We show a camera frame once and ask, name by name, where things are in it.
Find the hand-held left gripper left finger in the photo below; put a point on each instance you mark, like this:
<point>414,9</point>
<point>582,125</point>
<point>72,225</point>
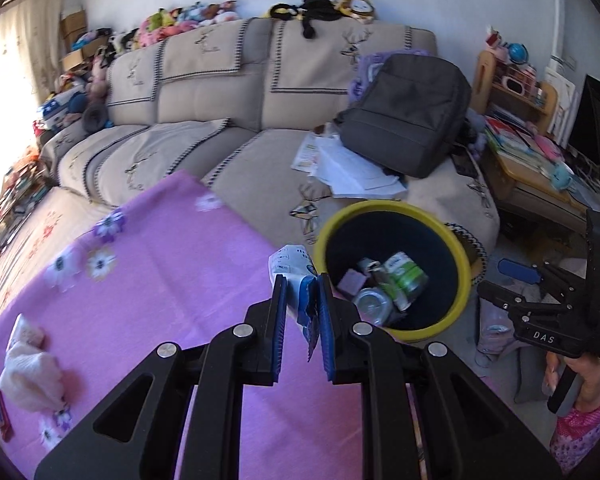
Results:
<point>280,330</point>

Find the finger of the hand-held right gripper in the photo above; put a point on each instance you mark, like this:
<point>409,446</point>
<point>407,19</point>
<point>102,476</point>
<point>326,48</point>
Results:
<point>500,297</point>
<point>517,270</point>

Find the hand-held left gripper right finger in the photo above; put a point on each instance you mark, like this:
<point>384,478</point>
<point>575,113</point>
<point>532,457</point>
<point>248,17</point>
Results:
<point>326,330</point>

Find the blue white snack bag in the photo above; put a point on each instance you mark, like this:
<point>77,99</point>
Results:
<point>295,280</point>

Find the yellow rimmed trash bin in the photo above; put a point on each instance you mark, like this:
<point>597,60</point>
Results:
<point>340,240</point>

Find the person's right forearm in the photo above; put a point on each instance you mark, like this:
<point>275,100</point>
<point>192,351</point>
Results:
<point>580,435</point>

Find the person's right hand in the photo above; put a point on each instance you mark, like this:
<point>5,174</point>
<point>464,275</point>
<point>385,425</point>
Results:
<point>592,380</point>

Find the pink slipper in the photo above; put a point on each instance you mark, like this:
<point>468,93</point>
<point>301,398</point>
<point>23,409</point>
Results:
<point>495,330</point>

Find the silver crushed can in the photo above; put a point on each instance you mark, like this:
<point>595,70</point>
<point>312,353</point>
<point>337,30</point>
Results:
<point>372,305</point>

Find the small purple box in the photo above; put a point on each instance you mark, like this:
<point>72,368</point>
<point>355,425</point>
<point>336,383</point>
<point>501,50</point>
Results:
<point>351,282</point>

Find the wooden side table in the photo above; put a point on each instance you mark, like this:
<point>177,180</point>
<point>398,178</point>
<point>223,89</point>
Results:
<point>520,185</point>

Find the teal cup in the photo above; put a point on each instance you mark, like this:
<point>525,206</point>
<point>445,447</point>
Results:
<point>562,176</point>

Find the pile of colourful books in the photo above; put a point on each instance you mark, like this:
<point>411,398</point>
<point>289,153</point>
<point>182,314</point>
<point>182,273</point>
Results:
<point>515,145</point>

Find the purple floral tablecloth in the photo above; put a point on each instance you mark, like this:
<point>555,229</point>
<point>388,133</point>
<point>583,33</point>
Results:
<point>155,260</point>

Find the pile of papers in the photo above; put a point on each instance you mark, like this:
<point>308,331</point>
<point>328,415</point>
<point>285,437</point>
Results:
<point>350,170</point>

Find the grey backpack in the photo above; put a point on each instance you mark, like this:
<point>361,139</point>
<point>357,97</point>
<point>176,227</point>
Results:
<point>405,110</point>

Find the small blue globe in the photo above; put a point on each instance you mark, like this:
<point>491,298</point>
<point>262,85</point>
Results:
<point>517,54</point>

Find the beige sofa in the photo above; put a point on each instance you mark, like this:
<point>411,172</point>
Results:
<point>205,95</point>

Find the white tissue paper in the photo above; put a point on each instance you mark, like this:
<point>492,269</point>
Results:
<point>30,375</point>

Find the dark round cushion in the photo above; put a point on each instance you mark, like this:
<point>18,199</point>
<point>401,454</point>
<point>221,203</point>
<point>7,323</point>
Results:
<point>94,117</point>

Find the cluttered glass coffee table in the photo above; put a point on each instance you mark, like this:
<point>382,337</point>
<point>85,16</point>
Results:
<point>15,195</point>

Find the yellow round plush toy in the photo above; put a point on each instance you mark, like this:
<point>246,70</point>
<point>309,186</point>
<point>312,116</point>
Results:
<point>357,7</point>

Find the blue star print bag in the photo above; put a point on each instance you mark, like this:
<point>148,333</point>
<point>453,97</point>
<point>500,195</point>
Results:
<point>54,112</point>

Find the black yellow plush toy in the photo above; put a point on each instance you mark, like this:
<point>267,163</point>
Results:
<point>282,10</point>

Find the black plush with red hat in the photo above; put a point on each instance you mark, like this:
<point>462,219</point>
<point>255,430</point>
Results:
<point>315,10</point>

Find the row of plush toys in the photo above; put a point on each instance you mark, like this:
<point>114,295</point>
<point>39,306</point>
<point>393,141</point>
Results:
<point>180,17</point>

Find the cardboard boxes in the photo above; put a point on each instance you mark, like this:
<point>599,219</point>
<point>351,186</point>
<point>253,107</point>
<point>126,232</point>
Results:
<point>75,35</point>

